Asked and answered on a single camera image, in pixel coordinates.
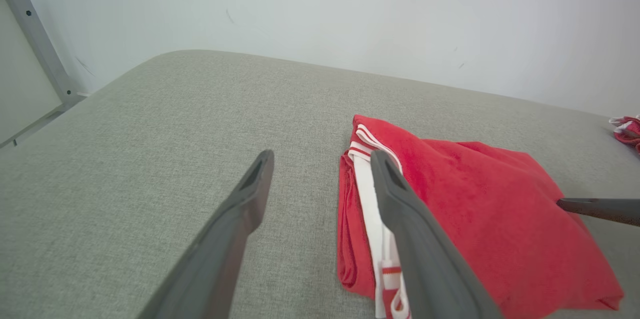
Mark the red shorts white waistband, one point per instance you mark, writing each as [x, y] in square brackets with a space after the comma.
[629, 131]

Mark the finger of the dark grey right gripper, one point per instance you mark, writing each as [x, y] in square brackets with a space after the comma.
[610, 209]

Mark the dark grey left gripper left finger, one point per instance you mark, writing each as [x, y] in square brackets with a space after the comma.
[215, 264]

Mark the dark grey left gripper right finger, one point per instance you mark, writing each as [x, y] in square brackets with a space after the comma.
[430, 259]

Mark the grey metal frame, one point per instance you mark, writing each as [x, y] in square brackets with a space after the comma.
[40, 44]

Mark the grey fabric sofa cushion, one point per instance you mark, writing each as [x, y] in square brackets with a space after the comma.
[175, 134]

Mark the red Bulls jersey white sleeves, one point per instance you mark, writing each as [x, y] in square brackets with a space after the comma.
[500, 219]

